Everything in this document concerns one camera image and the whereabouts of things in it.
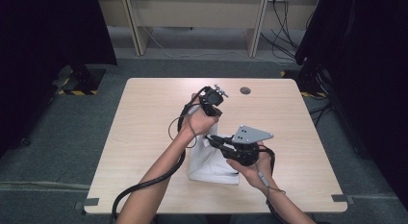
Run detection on white floor cable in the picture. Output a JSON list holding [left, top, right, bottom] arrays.
[[129, 0, 296, 65]]

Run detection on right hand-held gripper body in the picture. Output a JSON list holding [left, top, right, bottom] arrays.
[[220, 124, 275, 167]]

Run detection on white tank top black trim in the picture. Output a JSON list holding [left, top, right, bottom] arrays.
[[187, 121, 241, 186]]

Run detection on person's right hand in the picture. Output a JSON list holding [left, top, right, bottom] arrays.
[[226, 140, 274, 192]]

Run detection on yellow black hazard tape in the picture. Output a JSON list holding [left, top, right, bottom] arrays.
[[300, 91, 327, 99], [57, 88, 98, 97]]

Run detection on person's left hand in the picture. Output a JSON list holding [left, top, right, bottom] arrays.
[[178, 92, 221, 139]]

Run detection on black stand base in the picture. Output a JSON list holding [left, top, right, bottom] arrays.
[[297, 62, 331, 97], [52, 62, 107, 92]]

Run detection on person's dark trousers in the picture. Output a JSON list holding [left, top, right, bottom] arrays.
[[153, 213, 277, 224]]

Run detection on black floor cables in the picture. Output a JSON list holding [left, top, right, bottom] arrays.
[[308, 102, 334, 128]]

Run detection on thin cable with grey plug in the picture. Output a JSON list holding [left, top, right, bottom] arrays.
[[254, 162, 287, 207], [167, 104, 202, 150]]

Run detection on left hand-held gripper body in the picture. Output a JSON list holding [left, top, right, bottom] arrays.
[[199, 84, 230, 118]]

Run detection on black curtain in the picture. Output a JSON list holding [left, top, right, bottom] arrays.
[[294, 0, 408, 212], [0, 0, 118, 160]]

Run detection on beige wooden desk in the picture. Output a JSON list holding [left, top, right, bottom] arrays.
[[95, 0, 321, 59]]

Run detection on black power cables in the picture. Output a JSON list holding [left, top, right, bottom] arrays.
[[259, 0, 301, 62]]

